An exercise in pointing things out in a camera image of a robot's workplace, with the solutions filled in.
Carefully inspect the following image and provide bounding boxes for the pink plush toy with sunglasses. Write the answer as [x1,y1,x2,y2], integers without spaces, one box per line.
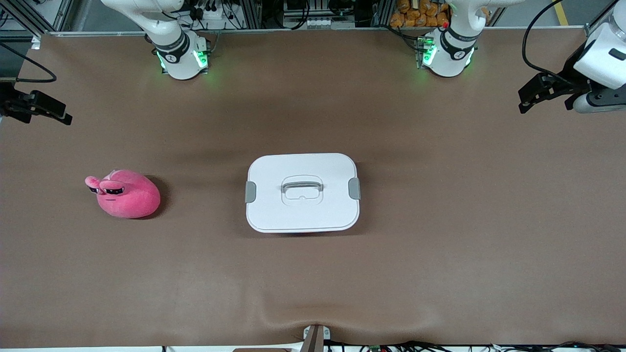
[85,169,161,219]

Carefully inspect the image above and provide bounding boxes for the white lid with grey handle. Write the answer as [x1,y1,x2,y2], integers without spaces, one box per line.
[245,153,361,233]

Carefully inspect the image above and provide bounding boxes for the orange snack packets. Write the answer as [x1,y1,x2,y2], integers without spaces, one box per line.
[390,0,450,28]

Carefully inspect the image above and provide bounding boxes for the white power strip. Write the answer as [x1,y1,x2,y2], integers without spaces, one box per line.
[193,5,236,30]

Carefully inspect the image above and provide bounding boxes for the brown table mat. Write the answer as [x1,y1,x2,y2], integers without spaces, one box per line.
[0,27,626,349]

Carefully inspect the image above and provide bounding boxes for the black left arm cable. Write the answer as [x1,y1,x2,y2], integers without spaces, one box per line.
[521,0,575,81]

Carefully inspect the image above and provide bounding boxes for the aluminium corner post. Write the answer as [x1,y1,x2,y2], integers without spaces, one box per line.
[584,17,607,39]

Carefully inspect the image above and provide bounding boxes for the aluminium frame struts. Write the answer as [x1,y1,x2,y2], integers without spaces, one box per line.
[0,0,74,37]

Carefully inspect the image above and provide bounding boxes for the aluminium frame post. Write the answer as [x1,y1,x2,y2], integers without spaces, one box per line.
[239,0,262,29]
[373,0,394,27]

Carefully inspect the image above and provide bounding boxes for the aluminium table edge rail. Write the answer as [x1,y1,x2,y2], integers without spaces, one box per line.
[49,27,587,36]

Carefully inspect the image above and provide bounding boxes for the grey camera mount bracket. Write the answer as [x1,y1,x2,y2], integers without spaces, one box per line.
[302,324,331,352]

